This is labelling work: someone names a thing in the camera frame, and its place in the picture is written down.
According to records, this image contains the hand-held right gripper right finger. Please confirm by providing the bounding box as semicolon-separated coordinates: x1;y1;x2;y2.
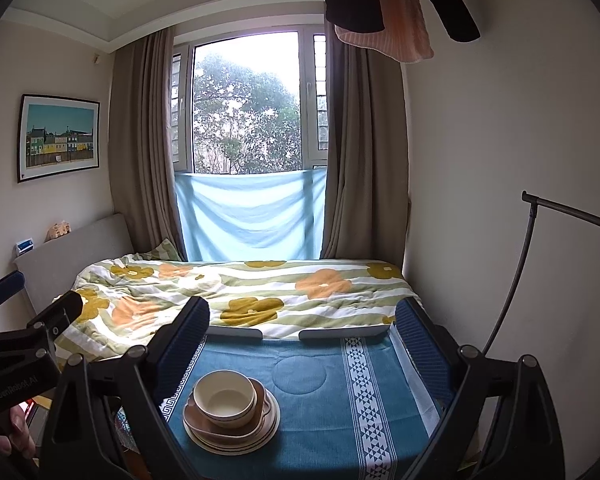
394;299;566;480

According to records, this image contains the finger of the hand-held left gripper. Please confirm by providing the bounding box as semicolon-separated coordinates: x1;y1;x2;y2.
27;291;84;346
0;270;26;333

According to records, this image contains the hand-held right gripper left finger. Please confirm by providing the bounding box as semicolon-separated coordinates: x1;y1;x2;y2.
37;296;212;480

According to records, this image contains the cream round bowl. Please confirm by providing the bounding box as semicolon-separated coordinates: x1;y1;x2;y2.
193;370;257;428

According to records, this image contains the pink heart-shaped bowl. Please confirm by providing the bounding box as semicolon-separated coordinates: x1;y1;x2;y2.
186;377;275;439

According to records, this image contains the yellow bear plate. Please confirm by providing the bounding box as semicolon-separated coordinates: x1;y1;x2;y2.
182;400;282;457

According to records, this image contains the person's left hand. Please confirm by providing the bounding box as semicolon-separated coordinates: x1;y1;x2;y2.
7;405;36;458

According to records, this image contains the grey headboard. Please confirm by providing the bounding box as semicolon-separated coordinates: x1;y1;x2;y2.
14;212;133;311

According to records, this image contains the green patterned pillow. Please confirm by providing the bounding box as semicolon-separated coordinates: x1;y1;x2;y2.
135;238;183;262

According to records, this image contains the floral striped quilt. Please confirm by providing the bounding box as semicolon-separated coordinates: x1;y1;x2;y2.
52;257;421;361

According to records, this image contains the blue tablecloth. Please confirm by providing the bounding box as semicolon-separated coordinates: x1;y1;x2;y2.
160;332;443;480

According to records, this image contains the light blue cloth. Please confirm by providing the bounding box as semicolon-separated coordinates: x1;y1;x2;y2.
175;167;327;262

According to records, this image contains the framed houses picture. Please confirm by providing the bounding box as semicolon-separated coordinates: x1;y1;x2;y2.
17;94;101;184

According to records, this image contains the brown curtain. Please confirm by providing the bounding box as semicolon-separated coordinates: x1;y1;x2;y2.
109;27;186;261
322;25;411;266

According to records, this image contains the window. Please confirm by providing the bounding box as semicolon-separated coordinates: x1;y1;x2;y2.
172;25;328;176

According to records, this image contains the pink striped hanging cloth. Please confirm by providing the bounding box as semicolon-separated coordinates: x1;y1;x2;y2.
335;0;433;63

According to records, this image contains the black hanging garment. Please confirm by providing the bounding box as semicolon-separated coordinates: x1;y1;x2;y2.
395;0;481;43

